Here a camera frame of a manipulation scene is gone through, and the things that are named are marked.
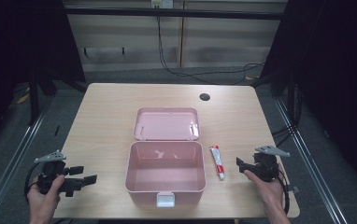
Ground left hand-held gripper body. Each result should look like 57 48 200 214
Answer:
34 149 84 198

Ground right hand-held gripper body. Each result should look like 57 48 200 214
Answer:
244 145 292 183

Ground person's right hand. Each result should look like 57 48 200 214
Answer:
243 169 289 218

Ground person's left hand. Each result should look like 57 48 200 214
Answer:
26 175 66 224

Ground white and red tube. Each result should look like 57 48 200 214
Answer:
208 145 226 182

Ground black metal stand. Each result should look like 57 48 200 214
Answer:
27 69 41 127

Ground pink plastic box with lid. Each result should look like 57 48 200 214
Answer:
124 106 207 209

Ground yellow floor tape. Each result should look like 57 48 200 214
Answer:
16 92 31 105

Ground black curtain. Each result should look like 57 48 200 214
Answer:
0 0 87 157
259 0 357 197

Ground black horizontal bar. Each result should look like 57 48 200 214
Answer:
64 7 289 21

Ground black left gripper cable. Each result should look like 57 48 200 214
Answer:
23 162 44 201

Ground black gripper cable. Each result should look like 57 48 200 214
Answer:
276 169 292 217
23 162 44 201

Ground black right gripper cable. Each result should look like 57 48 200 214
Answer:
276 169 292 217

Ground black floor cables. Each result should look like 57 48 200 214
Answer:
271 83 304 148

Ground aluminium floor rail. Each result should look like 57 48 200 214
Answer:
274 97 350 224
0 104 53 224

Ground black wall cable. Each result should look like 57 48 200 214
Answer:
156 14 265 86

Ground white wall socket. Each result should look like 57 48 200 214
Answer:
150 0 175 9

